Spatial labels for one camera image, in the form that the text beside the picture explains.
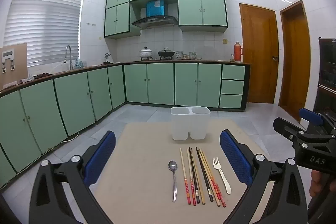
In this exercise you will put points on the white cooking pot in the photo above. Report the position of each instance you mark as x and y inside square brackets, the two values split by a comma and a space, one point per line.
[146, 53]

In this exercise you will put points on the wide wooden door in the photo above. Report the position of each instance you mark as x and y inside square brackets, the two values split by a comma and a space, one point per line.
[258, 56]

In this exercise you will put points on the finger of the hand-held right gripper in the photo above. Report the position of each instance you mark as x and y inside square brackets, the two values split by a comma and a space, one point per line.
[287, 128]
[312, 116]

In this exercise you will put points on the brown cardboard sheet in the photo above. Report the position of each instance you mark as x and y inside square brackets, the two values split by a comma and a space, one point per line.
[18, 66]

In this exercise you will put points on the metal kitchen faucet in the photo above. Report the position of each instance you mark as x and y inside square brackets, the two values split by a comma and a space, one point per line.
[68, 52]

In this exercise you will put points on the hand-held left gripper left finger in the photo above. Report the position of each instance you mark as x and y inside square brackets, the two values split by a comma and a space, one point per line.
[101, 155]

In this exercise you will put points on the dark dish cloth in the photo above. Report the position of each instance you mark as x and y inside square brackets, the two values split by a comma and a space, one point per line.
[39, 75]

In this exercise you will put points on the orange thermos flask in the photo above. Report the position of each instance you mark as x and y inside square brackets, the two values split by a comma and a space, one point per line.
[238, 52]

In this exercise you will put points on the black chopstick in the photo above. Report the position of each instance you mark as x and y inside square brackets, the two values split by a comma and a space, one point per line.
[194, 174]
[204, 174]

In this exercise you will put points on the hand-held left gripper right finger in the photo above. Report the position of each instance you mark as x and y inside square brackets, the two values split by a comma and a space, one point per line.
[235, 155]

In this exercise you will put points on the person's right hand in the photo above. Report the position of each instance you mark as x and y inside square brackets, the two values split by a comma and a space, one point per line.
[316, 183]

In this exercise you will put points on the cream plastic fork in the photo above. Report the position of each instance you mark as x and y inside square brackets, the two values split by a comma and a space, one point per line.
[221, 176]

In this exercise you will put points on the metal spoon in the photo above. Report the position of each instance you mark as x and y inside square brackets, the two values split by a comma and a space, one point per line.
[172, 165]

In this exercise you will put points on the brown wooden chopstick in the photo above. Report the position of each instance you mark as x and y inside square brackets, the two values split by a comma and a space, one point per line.
[202, 195]

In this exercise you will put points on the white two-compartment utensil holder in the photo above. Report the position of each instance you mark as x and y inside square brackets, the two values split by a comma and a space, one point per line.
[190, 124]

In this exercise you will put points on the green wall cabinets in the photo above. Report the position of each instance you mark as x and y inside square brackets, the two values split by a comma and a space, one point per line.
[202, 8]

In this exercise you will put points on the black wok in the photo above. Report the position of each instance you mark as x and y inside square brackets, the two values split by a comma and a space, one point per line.
[165, 53]

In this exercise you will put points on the white window blind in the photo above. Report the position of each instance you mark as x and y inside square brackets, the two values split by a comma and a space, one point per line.
[44, 22]

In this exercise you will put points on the black range hood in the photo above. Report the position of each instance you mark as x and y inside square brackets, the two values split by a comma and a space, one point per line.
[155, 21]

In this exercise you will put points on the row of seasoning jars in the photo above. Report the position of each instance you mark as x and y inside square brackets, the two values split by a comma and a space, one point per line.
[189, 55]

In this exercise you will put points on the narrow wooden door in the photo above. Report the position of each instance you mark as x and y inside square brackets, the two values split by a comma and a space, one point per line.
[295, 61]

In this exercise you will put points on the dark glass-front cabinet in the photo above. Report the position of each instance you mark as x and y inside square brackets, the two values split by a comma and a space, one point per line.
[326, 77]

